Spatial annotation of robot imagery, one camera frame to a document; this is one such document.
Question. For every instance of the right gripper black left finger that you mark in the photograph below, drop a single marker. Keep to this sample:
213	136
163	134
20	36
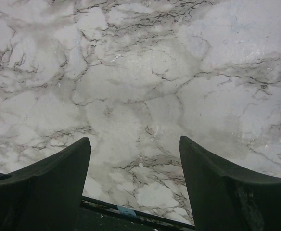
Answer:
46	195

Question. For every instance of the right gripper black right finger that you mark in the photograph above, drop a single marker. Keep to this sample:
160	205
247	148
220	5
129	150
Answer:
227	197

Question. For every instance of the black mounting rail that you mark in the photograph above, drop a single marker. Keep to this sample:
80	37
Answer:
95	215

